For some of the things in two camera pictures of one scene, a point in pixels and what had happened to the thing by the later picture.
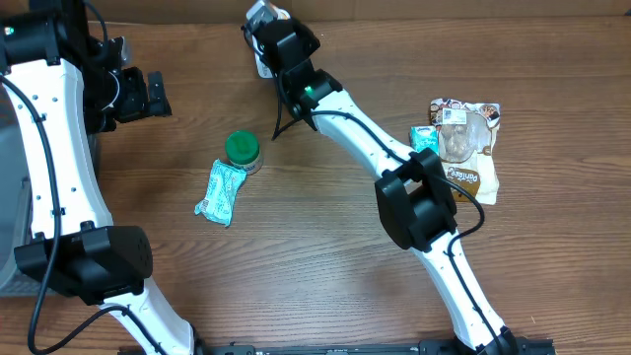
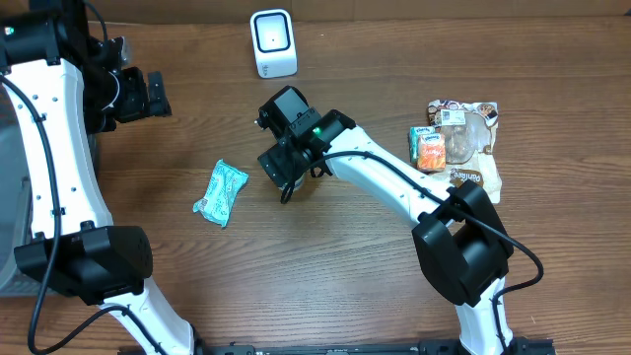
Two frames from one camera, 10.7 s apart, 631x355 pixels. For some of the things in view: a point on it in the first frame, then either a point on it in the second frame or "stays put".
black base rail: [522, 346] stays put
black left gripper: [145, 94] stays put
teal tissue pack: [218, 201] stays put
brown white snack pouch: [466, 133] stays put
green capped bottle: [243, 150] → [297, 183]
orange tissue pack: [283, 14] → [431, 152]
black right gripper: [309, 37] → [283, 164]
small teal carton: [424, 136] stays put
